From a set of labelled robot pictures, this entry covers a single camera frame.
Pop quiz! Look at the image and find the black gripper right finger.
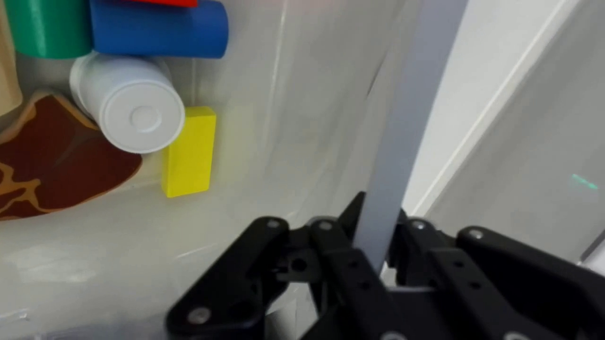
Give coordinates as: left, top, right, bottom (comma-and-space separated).
385, 215, 605, 340

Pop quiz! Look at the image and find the clear plastic toy bin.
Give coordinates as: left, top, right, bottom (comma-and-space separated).
0, 0, 421, 340

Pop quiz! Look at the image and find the blue toy cylinder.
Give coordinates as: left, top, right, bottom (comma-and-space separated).
88, 0, 230, 60

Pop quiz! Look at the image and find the translucent white plastic lid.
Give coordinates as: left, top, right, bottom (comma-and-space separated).
351, 0, 470, 274

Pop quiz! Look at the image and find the green toy cylinder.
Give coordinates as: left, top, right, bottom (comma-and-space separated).
3, 0, 96, 60

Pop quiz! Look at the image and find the beige toy bread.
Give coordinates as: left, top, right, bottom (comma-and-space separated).
0, 11, 24, 119

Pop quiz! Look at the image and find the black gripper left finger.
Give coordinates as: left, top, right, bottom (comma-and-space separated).
166, 191, 387, 340

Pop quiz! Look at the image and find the brown toy steak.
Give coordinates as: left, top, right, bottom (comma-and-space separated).
0, 89, 145, 221

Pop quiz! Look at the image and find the yellow toy block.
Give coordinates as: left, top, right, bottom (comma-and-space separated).
160, 106, 219, 200

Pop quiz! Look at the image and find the white toy cylinder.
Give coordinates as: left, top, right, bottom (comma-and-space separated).
67, 51, 186, 157

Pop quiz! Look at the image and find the red toy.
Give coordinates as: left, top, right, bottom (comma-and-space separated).
130, 0, 200, 9

